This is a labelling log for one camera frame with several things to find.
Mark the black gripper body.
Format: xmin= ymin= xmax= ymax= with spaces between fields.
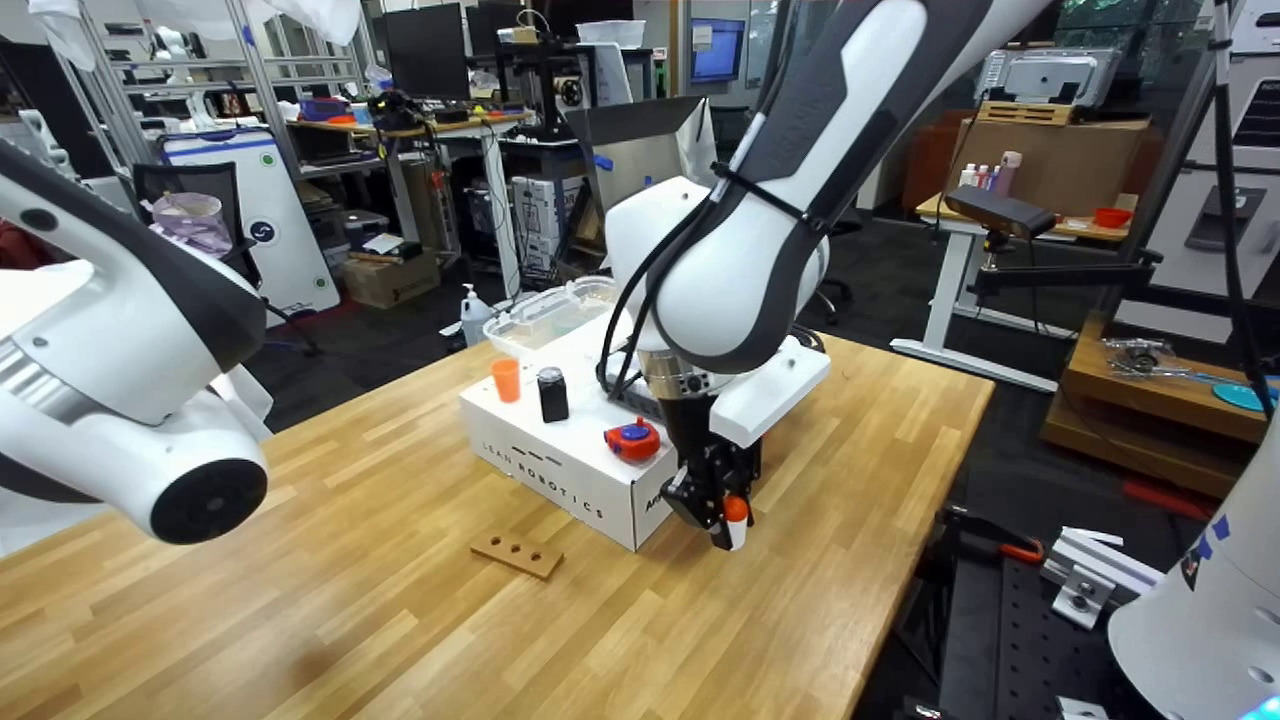
xmin=660 ymin=396 xmax=760 ymax=506

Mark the orange plastic cup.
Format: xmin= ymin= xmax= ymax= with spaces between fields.
xmin=490 ymin=358 xmax=520 ymax=403

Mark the red blue toy bowl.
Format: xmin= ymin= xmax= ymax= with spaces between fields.
xmin=604 ymin=419 xmax=660 ymax=464

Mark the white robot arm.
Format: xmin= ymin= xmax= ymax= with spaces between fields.
xmin=596 ymin=0 xmax=1053 ymax=543

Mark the white robot base right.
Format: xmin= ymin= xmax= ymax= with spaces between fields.
xmin=1107 ymin=424 xmax=1280 ymax=720

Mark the white machine housing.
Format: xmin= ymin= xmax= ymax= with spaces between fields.
xmin=159 ymin=129 xmax=338 ymax=316

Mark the white cardboard box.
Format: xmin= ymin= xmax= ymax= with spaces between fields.
xmin=460 ymin=321 xmax=830 ymax=549

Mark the white orange-capped seasoning bottle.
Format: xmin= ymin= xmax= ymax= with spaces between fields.
xmin=723 ymin=517 xmax=750 ymax=552

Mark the wooden block with holes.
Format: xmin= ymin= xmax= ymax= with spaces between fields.
xmin=472 ymin=534 xmax=564 ymax=582

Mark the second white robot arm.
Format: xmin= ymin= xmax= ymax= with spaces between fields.
xmin=0 ymin=144 xmax=270 ymax=543

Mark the black tripod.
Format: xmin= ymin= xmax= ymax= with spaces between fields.
xmin=981 ymin=0 xmax=1280 ymax=415

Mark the black cylinder can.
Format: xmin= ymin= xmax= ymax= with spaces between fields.
xmin=535 ymin=363 xmax=568 ymax=424

